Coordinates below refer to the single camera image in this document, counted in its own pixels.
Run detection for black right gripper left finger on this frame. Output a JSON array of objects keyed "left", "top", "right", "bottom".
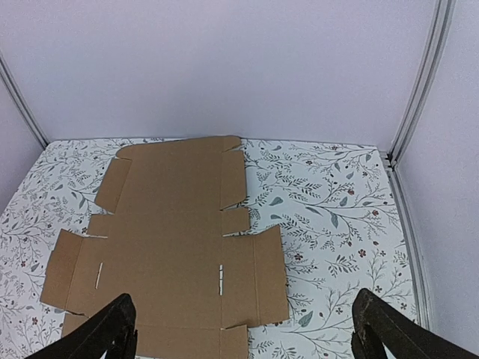
[{"left": 36, "top": 293, "right": 138, "bottom": 359}]

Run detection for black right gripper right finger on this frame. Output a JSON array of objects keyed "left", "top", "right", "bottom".
[{"left": 351, "top": 288, "right": 477, "bottom": 359}]

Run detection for brown cardboard box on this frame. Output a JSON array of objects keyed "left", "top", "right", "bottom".
[{"left": 40, "top": 136, "right": 289, "bottom": 358}]

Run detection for left aluminium corner post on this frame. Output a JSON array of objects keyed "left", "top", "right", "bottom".
[{"left": 0, "top": 54, "right": 49, "bottom": 150}]

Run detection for aluminium corner post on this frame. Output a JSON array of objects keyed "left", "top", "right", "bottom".
[
  {"left": 387, "top": 0, "right": 456, "bottom": 170},
  {"left": 0, "top": 54, "right": 49, "bottom": 150}
]

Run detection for right aluminium corner post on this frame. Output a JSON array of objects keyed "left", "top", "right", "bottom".
[{"left": 387, "top": 0, "right": 456, "bottom": 170}]

